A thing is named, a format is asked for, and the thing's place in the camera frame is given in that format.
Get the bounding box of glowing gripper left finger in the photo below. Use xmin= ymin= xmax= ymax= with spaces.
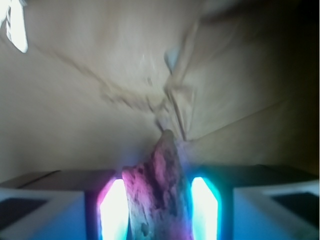
xmin=0 ymin=170 xmax=129 ymax=240

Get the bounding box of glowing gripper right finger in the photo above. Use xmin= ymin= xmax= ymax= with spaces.
xmin=190 ymin=164 xmax=320 ymax=240

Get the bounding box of brown wood chip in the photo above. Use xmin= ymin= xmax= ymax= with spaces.
xmin=121 ymin=130 xmax=194 ymax=240

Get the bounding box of brown paper bag bin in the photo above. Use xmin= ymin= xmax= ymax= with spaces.
xmin=0 ymin=0 xmax=320 ymax=181

